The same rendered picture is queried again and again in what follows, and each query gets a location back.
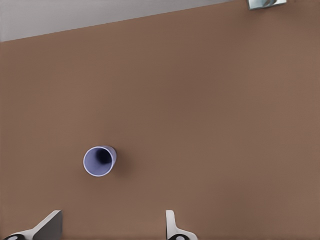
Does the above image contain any silver frame post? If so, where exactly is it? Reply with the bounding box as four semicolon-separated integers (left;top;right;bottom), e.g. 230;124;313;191
247;0;287;11

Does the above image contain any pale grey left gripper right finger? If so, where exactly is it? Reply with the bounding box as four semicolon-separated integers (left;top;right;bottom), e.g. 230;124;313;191
165;209;198;240

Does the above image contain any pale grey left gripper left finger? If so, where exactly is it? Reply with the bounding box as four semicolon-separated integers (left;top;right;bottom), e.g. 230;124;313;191
1;209;64;240

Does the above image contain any purple cup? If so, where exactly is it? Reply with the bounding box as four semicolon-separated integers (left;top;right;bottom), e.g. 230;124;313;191
82;145;118;178

